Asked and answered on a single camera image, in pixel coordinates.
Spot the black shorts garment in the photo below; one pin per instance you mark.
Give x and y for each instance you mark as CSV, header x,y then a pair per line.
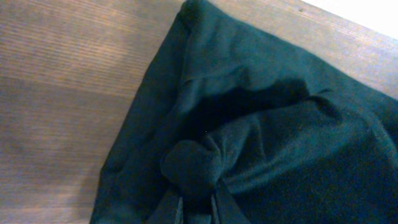
x,y
294,139

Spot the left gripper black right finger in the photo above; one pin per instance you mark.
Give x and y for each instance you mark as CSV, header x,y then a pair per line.
x,y
225,210

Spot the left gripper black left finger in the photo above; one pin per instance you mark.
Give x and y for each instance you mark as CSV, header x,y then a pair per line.
x,y
169,209

